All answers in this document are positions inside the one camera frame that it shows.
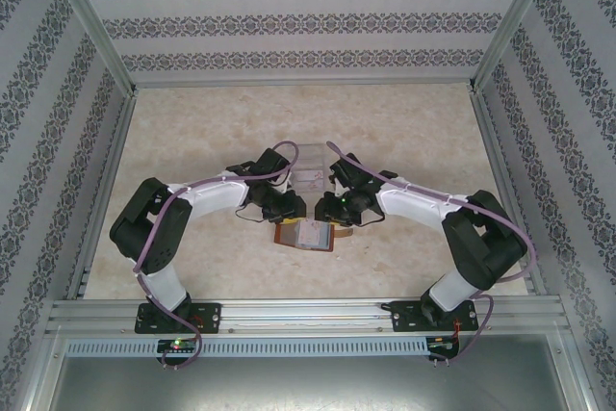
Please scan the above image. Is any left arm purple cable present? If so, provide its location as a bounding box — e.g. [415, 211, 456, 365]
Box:
[133, 140, 302, 370]

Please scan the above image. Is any grey slotted cable duct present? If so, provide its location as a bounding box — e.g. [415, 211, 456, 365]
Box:
[64, 335, 430, 356]

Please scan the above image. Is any grey metal panel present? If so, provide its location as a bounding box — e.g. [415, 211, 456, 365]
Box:
[47, 355, 581, 411]

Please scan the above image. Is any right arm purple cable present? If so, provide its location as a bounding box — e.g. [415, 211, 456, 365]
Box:
[326, 141, 538, 370]

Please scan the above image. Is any aluminium mounting rail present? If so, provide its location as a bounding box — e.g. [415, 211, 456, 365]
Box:
[45, 298, 565, 336]

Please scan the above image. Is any left gripper thin black wire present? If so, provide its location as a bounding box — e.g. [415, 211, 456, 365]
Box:
[234, 205, 267, 225]

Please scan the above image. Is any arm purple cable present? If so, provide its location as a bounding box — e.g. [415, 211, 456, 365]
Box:
[326, 141, 538, 370]
[133, 140, 302, 370]

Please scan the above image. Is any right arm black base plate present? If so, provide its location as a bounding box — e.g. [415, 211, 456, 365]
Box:
[390, 298, 480, 334]

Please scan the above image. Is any aluminium side rail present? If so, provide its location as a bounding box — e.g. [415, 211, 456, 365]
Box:
[65, 91, 140, 300]
[470, 91, 549, 295]

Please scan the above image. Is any brown leather card holder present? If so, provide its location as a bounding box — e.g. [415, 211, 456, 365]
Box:
[272, 218, 356, 254]

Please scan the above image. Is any blue and pink card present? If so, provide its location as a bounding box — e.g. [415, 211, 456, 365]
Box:
[296, 219, 333, 250]

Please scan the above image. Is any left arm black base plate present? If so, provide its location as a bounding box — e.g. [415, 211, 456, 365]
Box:
[134, 302, 223, 335]

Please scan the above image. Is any pink floral white card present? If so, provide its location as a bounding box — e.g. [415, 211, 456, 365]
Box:
[295, 167, 325, 193]

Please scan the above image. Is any clear acrylic card box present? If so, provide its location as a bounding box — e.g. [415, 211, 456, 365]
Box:
[292, 141, 330, 197]

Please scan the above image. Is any aluminium frame post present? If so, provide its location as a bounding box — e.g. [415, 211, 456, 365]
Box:
[38, 0, 140, 95]
[467, 0, 565, 94]

